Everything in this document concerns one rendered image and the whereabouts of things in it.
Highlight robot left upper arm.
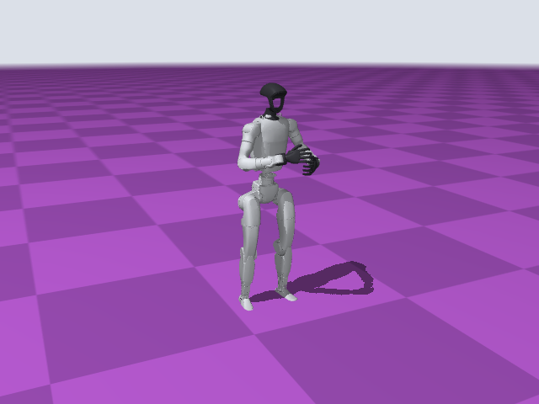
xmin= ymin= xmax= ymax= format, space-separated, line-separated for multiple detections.
xmin=287 ymin=119 xmax=307 ymax=153

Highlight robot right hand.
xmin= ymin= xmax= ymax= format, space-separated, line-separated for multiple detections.
xmin=275 ymin=144 xmax=312 ymax=166

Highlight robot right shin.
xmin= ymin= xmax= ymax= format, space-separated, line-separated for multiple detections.
xmin=239 ymin=247 xmax=255 ymax=300

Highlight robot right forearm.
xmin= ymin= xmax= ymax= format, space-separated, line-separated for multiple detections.
xmin=238 ymin=155 xmax=284 ymax=171

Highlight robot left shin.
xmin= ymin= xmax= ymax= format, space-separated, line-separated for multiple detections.
xmin=275 ymin=247 xmax=292 ymax=292

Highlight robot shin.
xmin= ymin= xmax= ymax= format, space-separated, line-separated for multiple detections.
xmin=275 ymin=247 xmax=292 ymax=292
xmin=239 ymin=247 xmax=255 ymax=300

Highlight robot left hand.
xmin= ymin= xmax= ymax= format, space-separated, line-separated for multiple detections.
xmin=302 ymin=155 xmax=319 ymax=176

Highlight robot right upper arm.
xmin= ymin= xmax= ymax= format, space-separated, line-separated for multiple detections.
xmin=237 ymin=121 xmax=261 ymax=172

